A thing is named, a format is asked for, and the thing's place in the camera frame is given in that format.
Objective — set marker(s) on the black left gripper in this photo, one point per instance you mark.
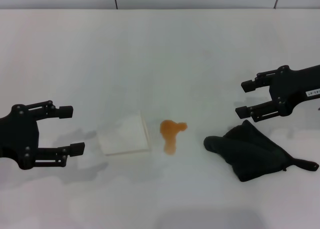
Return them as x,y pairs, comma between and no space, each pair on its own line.
18,134

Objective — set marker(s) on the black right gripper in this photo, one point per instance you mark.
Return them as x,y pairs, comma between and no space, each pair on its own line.
297,86

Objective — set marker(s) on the dark blue rag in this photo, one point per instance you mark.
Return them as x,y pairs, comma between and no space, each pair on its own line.
245,151

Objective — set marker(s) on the brown water stain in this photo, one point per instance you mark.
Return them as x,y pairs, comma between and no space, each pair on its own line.
170,131

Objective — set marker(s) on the white paper cup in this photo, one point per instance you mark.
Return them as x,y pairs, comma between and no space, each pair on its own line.
122,134

